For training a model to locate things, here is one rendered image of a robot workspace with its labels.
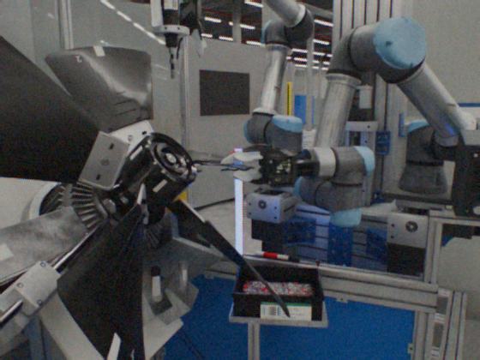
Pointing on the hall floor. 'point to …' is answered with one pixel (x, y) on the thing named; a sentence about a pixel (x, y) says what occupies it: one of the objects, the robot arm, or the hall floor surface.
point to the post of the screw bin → (254, 341)
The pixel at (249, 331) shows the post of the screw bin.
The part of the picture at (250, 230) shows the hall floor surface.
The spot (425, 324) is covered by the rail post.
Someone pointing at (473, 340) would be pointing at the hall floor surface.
